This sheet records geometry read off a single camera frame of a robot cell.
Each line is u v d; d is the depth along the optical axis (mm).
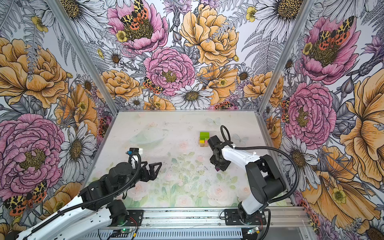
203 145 1004
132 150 617
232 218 736
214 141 750
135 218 738
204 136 999
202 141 994
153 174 629
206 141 992
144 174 615
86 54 896
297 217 761
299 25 776
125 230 713
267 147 502
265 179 458
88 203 471
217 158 746
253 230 715
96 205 480
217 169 889
